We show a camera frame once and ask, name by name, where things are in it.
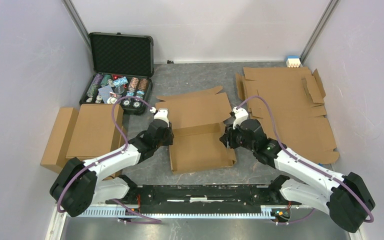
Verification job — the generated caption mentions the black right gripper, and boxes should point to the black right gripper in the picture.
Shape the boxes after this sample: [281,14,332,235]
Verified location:
[218,120,256,152]

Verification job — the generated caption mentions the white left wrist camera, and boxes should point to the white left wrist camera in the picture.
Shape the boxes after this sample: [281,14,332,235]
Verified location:
[149,107,169,123]

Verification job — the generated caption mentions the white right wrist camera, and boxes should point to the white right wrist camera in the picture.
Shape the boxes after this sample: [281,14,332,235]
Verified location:
[232,106,249,130]

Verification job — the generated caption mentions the black poker chip case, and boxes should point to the black poker chip case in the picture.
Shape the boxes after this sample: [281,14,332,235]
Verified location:
[79,32,155,115]

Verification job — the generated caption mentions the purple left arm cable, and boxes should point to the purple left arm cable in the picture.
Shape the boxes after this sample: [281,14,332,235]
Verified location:
[56,96,163,225]

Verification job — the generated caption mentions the lower flat cardboard sheet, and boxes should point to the lower flat cardboard sheet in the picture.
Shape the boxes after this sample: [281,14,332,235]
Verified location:
[235,67,340,164]

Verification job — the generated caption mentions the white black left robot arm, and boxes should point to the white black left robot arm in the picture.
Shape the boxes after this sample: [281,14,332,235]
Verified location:
[49,119,174,217]

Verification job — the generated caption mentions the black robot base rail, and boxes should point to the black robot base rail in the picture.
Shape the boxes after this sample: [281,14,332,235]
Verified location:
[119,184,290,214]

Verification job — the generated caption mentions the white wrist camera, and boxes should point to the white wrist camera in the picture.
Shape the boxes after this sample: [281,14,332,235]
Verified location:
[232,106,249,130]
[149,107,169,123]

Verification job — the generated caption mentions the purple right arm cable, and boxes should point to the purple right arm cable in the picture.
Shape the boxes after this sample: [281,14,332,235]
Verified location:
[236,96,375,226]

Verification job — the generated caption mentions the white blue toy block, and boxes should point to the white blue toy block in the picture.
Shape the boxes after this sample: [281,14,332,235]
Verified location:
[285,55,302,68]

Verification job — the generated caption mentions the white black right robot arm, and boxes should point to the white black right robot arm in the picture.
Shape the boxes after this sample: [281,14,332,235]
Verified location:
[220,119,376,233]

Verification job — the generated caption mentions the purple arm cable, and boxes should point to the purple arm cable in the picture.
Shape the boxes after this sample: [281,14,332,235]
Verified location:
[236,96,375,226]
[56,96,163,225]

